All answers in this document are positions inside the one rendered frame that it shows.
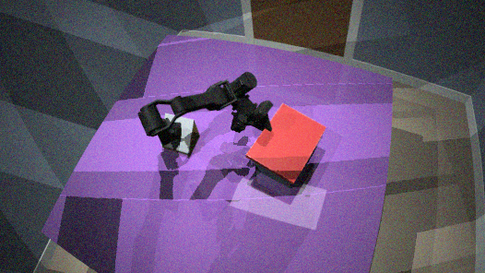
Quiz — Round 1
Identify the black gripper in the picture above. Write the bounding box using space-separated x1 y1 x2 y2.
232 94 274 132

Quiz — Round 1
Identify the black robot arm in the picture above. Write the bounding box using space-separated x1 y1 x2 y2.
138 72 257 147

